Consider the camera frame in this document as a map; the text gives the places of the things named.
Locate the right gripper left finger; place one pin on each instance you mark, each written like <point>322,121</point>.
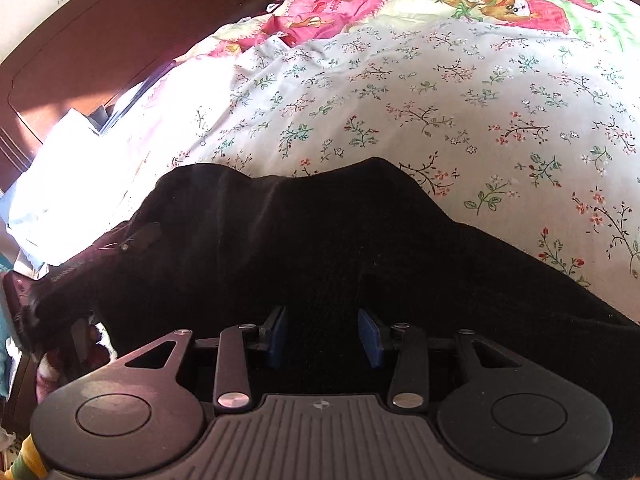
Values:
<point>246,355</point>

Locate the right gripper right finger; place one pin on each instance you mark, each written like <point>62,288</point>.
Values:
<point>398,354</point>

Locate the black pants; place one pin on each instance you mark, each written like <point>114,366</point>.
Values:
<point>363,237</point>

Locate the dark wooden headboard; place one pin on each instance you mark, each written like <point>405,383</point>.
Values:
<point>90,52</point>

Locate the floral bed quilt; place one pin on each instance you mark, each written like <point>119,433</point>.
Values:
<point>518,117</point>

